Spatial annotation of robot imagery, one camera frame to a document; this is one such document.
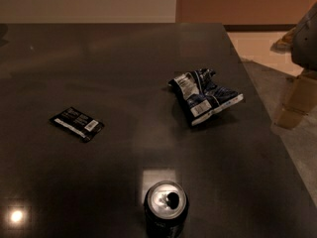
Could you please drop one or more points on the blue chip bag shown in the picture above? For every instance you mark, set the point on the blue chip bag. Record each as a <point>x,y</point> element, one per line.
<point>200,97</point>

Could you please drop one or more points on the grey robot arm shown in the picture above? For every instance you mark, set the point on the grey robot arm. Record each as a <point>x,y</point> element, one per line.
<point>304,42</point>

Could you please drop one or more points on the black pepsi can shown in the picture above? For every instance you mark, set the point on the black pepsi can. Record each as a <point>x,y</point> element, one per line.
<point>166,207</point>

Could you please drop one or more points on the small black snack packet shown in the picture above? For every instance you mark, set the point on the small black snack packet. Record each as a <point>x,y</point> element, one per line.
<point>78,123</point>

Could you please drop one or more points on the tan cardboard box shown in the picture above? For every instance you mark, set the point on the tan cardboard box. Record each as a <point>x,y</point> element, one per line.
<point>298,99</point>

